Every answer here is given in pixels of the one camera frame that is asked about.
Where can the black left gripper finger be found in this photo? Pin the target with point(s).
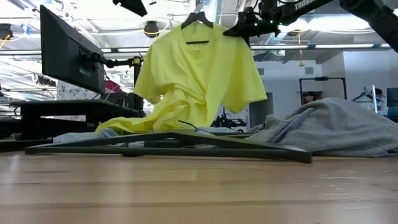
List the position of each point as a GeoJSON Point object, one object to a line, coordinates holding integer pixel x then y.
{"type": "Point", "coordinates": [133, 7]}

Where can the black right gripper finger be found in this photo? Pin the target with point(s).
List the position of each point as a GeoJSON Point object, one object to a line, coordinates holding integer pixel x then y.
{"type": "Point", "coordinates": [236, 31]}

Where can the dark grey clothes hanger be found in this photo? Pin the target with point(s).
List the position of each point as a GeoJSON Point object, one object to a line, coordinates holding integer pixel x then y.
{"type": "Point", "coordinates": [164, 144]}
{"type": "Point", "coordinates": [186, 153]}
{"type": "Point", "coordinates": [197, 17]}

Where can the neon yellow t-shirt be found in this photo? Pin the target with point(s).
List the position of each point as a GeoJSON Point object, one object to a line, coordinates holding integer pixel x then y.
{"type": "Point", "coordinates": [192, 81]}

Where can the grey shirt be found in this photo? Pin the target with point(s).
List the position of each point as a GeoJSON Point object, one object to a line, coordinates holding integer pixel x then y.
{"type": "Point", "coordinates": [335, 124]}

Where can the light blue collared shirt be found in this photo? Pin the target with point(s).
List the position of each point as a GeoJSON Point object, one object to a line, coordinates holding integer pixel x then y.
{"type": "Point", "coordinates": [74, 137]}

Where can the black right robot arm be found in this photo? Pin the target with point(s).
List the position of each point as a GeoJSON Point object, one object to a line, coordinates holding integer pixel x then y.
{"type": "Point", "coordinates": [367, 15]}

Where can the background clothes hanger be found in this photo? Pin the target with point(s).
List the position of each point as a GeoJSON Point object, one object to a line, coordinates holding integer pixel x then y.
{"type": "Point", "coordinates": [360, 98]}

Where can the black ceiling device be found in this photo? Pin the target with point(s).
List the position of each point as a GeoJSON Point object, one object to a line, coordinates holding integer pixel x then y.
{"type": "Point", "coordinates": [5, 31]}
{"type": "Point", "coordinates": [151, 29]}

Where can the black monitor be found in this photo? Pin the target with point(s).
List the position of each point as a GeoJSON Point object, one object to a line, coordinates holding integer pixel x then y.
{"type": "Point", "coordinates": [68, 56]}

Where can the red garment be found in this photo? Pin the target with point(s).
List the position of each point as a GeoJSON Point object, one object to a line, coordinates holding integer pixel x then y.
{"type": "Point", "coordinates": [112, 87]}

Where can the long ceiling light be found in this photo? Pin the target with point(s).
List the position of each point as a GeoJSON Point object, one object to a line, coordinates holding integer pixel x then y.
{"type": "Point", "coordinates": [342, 46]}

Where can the person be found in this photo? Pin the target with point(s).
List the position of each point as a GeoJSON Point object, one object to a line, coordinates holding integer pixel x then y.
{"type": "Point", "coordinates": [308, 98]}
{"type": "Point", "coordinates": [380, 96]}

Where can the black background equipment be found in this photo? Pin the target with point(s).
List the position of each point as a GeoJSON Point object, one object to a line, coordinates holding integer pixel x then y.
{"type": "Point", "coordinates": [228, 121]}

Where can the grey door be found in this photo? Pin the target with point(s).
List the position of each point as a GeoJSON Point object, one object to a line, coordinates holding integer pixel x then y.
{"type": "Point", "coordinates": [261, 118]}

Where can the floral fabric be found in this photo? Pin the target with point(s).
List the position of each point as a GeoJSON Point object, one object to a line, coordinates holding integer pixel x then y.
{"type": "Point", "coordinates": [68, 93]}

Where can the dark grey desk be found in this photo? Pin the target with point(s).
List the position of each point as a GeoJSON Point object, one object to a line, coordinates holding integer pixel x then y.
{"type": "Point", "coordinates": [77, 107]}

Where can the white background pole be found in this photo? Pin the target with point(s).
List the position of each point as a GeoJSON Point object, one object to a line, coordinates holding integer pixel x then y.
{"type": "Point", "coordinates": [374, 99]}

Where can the blue-grey background screen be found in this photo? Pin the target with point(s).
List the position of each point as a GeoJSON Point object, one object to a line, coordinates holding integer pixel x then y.
{"type": "Point", "coordinates": [392, 102]}

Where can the grey wall vent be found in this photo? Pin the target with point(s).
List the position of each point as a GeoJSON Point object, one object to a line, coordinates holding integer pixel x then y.
{"type": "Point", "coordinates": [309, 70]}

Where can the black garment rack frame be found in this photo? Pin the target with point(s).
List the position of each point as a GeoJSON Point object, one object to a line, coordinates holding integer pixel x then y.
{"type": "Point", "coordinates": [323, 78]}

